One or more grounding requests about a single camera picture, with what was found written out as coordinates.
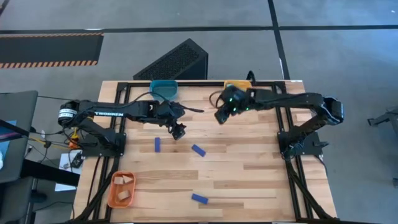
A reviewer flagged white paper sheet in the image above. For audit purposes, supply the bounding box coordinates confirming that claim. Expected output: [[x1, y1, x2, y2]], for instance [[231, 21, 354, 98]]
[[54, 149, 84, 192]]

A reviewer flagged black desk beam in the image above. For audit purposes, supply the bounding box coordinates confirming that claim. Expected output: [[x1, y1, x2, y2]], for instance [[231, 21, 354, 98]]
[[21, 159, 81, 188]]

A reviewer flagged black metal stand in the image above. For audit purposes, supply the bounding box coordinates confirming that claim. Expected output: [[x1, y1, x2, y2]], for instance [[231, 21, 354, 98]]
[[367, 105, 398, 128]]

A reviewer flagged orange cable bundle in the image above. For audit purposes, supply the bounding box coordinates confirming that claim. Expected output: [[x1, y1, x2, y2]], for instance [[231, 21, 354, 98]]
[[68, 127, 80, 150]]

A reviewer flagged black mesh computer case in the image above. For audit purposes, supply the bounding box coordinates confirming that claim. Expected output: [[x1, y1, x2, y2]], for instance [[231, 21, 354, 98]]
[[132, 37, 210, 82]]

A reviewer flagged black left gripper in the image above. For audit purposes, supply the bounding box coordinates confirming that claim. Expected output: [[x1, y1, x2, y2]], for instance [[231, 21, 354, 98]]
[[151, 100, 205, 127]]

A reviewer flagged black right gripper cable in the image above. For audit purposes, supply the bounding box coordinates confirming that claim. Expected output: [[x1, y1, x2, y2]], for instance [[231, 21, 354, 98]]
[[209, 89, 225, 109]]

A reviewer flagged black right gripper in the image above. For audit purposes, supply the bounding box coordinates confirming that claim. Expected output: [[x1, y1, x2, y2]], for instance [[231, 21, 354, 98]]
[[213, 85, 250, 124]]

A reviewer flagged black hazard-striped floor mat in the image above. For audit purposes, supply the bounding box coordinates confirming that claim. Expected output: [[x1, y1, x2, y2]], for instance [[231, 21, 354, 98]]
[[0, 32, 104, 70]]

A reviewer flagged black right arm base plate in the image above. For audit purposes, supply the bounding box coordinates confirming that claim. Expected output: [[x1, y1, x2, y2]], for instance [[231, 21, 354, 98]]
[[277, 131, 322, 156]]

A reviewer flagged salmon red plastic bin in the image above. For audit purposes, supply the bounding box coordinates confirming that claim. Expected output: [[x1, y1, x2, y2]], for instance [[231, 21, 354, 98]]
[[106, 170, 137, 209]]

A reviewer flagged yellow-orange plastic bin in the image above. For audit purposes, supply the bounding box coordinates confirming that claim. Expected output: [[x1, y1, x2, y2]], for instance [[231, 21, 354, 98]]
[[223, 79, 253, 91]]

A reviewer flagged black aluminium table frame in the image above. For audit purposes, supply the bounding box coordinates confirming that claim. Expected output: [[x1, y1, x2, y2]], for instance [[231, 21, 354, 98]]
[[73, 80, 336, 223]]

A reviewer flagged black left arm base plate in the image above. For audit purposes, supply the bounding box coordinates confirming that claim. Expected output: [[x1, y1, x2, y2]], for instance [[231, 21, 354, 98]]
[[81, 132, 127, 157]]

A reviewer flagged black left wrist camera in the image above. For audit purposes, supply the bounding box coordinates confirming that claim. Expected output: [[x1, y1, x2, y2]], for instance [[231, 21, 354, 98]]
[[170, 123, 188, 141]]

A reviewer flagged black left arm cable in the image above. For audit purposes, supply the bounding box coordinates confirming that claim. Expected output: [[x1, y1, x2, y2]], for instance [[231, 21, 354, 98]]
[[123, 91, 171, 109]]

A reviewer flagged teal plastic bin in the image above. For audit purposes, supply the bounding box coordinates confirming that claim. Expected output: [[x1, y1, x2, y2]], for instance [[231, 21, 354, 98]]
[[149, 79, 179, 101]]

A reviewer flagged small black electronic device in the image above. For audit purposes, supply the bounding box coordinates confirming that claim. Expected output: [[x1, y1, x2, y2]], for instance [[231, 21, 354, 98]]
[[70, 152, 84, 169]]

